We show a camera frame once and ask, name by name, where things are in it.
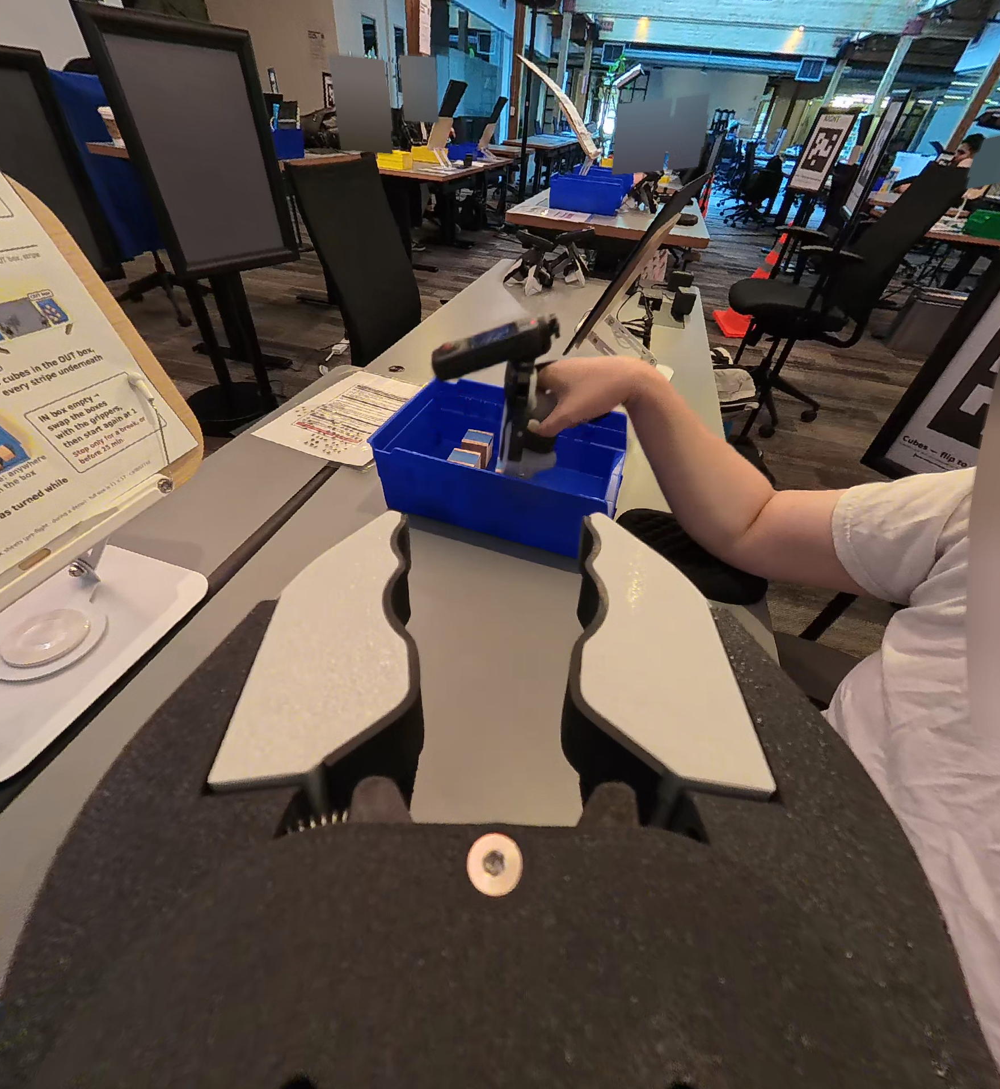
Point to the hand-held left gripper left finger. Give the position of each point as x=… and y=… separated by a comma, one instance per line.
x=321, y=672

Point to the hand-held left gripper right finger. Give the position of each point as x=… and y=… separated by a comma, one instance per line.
x=661, y=681

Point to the wooden cube with blue stripe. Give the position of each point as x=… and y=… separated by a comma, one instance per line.
x=461, y=460
x=481, y=448

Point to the blue plastic bin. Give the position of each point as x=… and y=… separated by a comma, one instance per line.
x=483, y=502

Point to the person's right hand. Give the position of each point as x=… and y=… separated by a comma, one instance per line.
x=585, y=391

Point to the idle black white gripper device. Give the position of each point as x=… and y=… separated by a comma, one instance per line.
x=569, y=255
x=527, y=262

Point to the clear panel stand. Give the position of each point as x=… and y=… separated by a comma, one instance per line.
x=627, y=339

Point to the printed paper sheet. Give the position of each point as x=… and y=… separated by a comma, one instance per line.
x=338, y=417

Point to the black tilted display panel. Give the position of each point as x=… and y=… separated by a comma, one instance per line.
x=636, y=264

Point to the wooden top desk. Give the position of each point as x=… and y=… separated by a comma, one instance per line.
x=436, y=173
x=610, y=228

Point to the blue storage bin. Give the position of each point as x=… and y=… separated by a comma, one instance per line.
x=589, y=194

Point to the yellow plastic bin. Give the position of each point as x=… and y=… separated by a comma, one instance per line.
x=430, y=154
x=396, y=160

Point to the white board stand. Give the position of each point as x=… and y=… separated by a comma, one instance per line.
x=125, y=612

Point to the orange traffic cone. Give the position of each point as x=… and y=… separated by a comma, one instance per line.
x=768, y=262
x=732, y=321

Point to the black swivel office chair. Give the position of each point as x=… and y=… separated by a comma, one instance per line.
x=814, y=298

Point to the illustrated instruction board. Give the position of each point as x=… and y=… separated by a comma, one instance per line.
x=40, y=408

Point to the standing tag marker sign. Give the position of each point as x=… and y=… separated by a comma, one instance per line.
x=827, y=149

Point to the large framed tag poster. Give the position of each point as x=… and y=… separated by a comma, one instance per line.
x=976, y=383

